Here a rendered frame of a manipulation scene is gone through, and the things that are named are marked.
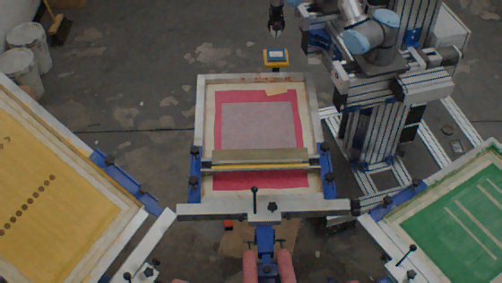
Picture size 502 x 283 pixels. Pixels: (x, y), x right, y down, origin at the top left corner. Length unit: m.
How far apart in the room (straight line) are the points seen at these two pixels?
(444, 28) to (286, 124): 0.95
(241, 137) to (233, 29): 2.33
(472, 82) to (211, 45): 2.24
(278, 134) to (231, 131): 0.22
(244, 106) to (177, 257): 1.09
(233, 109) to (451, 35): 1.14
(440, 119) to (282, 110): 1.53
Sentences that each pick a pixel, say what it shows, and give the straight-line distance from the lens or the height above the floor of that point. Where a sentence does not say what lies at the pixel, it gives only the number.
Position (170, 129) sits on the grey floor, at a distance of 3.65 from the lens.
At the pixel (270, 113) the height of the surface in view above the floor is 0.96.
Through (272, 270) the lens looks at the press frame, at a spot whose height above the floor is 1.04.
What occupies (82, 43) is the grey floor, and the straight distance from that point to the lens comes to 4.62.
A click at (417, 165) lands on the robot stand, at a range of 3.29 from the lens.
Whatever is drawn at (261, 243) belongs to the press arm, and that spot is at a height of 1.04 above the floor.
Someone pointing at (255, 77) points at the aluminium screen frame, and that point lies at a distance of 2.52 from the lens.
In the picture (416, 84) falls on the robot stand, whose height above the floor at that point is 1.18.
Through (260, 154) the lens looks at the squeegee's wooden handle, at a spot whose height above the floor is 1.06.
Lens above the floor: 2.68
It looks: 49 degrees down
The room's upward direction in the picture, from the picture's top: straight up
